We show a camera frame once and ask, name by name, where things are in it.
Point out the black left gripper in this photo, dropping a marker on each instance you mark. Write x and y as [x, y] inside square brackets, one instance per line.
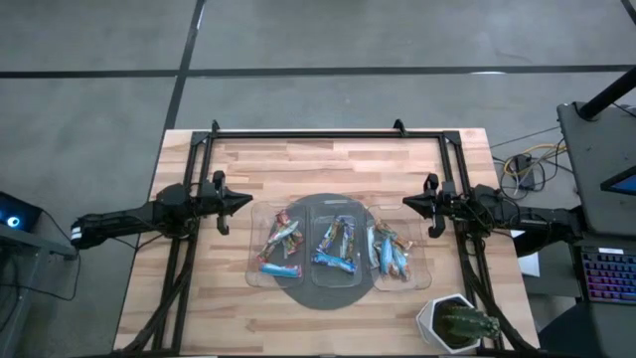
[213, 196]

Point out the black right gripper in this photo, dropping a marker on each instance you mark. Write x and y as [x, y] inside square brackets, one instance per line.
[447, 201]

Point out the orange brown granola bar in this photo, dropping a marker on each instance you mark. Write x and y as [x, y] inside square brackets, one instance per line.
[395, 233]

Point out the red green granola bar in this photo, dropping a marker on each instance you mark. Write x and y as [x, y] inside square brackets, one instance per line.
[283, 219]
[296, 244]

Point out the snack bars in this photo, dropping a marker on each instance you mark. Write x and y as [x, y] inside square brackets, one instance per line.
[280, 237]

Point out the blue white granola bar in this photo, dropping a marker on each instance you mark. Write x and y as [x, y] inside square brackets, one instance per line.
[371, 246]

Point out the brown oat granola bar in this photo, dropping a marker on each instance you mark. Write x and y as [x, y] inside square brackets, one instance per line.
[393, 271]

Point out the blue brown chewy granola bar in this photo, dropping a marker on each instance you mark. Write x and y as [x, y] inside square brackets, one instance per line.
[330, 234]
[334, 262]
[349, 241]

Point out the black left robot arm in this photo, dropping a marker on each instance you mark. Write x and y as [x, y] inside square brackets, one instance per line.
[129, 219]

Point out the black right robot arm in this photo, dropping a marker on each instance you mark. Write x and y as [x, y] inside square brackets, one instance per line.
[526, 219]

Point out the clear plastic bin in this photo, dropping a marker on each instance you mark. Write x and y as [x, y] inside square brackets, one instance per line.
[420, 278]
[335, 281]
[253, 273]

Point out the black power brick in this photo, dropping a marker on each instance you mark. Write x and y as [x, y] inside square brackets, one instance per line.
[523, 171]

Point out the black slanted pole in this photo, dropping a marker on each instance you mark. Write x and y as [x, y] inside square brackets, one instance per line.
[531, 246]

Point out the cactus in white pot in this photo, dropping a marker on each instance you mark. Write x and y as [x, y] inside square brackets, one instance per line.
[423, 323]

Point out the white paper sheet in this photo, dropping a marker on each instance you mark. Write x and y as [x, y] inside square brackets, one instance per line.
[530, 263]

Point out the round grey woven placemat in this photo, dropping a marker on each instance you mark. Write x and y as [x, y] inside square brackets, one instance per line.
[323, 298]

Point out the green cactus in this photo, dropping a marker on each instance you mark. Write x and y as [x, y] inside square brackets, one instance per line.
[467, 323]

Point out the backlit computer keyboard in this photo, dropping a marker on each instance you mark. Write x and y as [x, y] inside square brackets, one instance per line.
[608, 276]

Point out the grey equipment cabinet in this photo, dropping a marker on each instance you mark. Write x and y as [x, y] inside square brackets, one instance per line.
[611, 130]

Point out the blue lit screen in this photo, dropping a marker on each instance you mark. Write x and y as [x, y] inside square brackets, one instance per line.
[627, 185]

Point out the grey metal side desk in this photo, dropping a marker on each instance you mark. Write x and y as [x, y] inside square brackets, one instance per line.
[30, 241]

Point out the black round pole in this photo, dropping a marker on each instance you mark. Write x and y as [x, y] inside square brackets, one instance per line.
[608, 95]

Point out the black computer tower blue lights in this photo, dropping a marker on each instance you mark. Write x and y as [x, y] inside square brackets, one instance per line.
[20, 214]

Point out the dark grey keyboard desk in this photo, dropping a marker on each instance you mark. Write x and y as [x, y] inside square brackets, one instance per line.
[611, 328]

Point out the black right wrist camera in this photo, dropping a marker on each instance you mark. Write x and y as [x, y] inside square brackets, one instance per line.
[436, 226]

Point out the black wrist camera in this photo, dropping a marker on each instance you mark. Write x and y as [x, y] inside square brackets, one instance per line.
[222, 225]
[436, 226]

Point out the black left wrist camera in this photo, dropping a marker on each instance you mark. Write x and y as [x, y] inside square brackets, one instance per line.
[222, 225]

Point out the black frame bracket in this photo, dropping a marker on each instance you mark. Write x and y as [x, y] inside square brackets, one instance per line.
[215, 126]
[399, 126]

